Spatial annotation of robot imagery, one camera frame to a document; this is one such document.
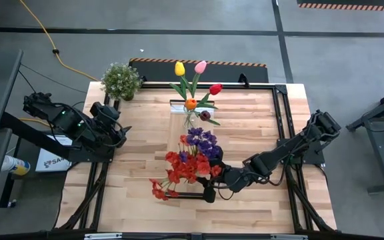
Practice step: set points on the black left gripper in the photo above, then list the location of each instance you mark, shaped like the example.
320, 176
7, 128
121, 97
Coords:
107, 128

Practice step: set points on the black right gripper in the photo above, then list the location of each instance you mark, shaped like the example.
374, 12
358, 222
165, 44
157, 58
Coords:
233, 178

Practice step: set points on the large red flower bunch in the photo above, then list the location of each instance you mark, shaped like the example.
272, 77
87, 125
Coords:
188, 166

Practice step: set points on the purple flower bunch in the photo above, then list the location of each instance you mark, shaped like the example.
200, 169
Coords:
205, 143

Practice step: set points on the clear glass vase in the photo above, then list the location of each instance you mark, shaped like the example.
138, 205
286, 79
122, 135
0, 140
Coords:
188, 121

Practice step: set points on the small red flower bunch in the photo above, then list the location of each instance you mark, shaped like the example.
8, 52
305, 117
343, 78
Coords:
160, 191

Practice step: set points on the orange artificial tulip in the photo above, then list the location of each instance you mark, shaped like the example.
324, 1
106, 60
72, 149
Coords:
190, 104

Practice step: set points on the yellow artificial tulip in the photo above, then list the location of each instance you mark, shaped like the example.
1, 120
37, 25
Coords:
179, 68

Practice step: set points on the red artificial tulip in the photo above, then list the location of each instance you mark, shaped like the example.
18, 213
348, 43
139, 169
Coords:
216, 89

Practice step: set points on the pink artificial tulip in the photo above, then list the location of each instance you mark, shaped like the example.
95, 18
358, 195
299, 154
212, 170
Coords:
200, 67

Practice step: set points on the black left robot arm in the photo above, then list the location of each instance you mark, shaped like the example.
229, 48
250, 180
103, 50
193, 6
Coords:
65, 121

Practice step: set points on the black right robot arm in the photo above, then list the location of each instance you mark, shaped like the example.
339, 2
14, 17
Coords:
288, 150

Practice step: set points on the potted plant white blossoms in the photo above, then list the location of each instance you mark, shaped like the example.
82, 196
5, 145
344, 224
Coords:
121, 81

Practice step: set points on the wooden conveyor board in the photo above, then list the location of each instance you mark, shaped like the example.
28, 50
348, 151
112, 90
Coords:
175, 136

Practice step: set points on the white printed box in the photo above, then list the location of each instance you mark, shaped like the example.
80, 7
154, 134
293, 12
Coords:
50, 163

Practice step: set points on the black clamp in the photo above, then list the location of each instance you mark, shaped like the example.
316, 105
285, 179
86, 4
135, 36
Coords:
244, 81

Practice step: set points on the black hazard-striped floor mat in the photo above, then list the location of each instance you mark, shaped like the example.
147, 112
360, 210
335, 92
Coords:
345, 6
232, 73

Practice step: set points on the white yellow spray bottle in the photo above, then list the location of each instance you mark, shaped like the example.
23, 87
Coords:
15, 165

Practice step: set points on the grey metal stand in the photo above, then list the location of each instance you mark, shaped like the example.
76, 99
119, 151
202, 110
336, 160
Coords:
383, 160

